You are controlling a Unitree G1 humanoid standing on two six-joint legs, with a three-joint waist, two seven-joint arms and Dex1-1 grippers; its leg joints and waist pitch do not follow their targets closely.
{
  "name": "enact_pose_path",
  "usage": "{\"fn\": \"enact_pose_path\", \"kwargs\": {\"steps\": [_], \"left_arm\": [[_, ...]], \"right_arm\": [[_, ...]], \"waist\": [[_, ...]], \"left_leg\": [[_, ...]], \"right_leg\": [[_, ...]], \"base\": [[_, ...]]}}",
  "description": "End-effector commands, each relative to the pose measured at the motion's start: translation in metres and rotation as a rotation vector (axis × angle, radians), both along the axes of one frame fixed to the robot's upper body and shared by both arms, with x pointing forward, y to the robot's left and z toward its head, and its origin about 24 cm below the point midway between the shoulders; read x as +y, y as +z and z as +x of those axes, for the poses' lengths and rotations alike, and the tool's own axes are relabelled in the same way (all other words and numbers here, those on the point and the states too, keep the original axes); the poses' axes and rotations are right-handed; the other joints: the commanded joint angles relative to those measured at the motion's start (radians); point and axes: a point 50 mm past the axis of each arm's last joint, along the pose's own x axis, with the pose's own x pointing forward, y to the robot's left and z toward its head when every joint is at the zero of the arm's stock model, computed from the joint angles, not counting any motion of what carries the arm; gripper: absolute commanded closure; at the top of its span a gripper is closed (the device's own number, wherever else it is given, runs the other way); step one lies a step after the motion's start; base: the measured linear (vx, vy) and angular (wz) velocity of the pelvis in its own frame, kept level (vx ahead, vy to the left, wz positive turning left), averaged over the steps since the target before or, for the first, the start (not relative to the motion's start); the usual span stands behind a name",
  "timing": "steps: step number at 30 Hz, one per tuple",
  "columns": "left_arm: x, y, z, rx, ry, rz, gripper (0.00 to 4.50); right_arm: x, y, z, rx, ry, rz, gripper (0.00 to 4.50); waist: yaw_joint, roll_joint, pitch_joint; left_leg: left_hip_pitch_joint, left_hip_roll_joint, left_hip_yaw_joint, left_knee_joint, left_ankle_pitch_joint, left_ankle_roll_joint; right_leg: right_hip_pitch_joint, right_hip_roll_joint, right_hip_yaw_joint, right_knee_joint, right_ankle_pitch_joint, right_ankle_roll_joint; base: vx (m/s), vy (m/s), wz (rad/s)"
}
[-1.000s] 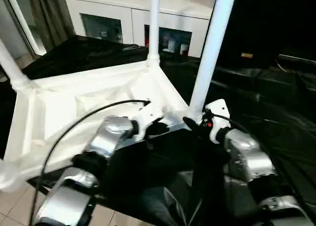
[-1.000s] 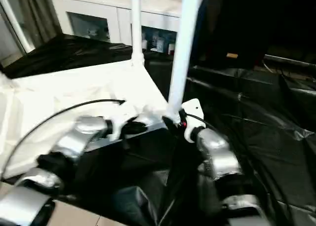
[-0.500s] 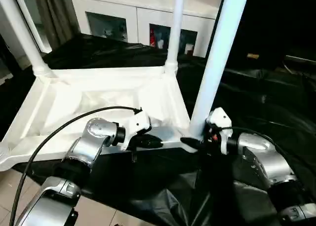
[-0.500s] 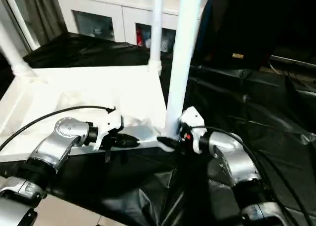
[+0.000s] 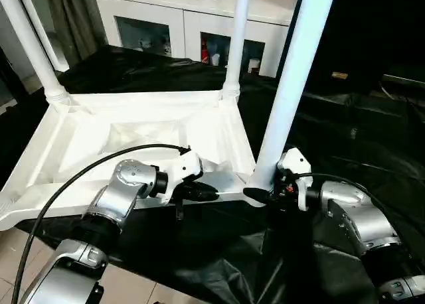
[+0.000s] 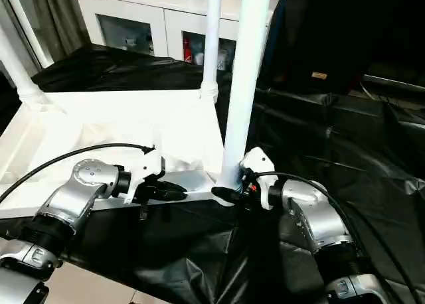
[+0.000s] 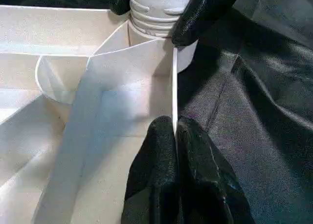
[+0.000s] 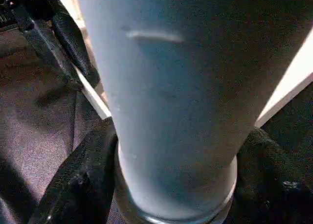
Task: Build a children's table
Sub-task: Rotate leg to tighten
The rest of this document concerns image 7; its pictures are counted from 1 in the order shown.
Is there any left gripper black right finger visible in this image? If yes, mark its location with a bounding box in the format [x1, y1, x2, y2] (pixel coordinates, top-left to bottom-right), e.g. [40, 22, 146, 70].
[177, 115, 254, 224]

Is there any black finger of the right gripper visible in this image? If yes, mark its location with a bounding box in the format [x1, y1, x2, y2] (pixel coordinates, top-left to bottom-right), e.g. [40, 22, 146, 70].
[109, 0, 132, 16]
[170, 0, 245, 48]

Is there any black plastic mat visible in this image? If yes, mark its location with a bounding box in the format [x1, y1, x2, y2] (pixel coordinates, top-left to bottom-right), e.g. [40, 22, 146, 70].
[0, 0, 313, 224]

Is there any white plastic table leg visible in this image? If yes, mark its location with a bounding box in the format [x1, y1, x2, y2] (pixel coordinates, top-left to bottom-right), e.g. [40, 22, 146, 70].
[128, 0, 196, 39]

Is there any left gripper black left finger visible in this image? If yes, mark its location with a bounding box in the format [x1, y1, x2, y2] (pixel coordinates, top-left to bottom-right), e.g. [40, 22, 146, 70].
[123, 115, 178, 224]

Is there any white plastic table top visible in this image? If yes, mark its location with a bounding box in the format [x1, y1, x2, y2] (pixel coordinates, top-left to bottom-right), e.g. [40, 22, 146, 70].
[0, 5, 196, 224]

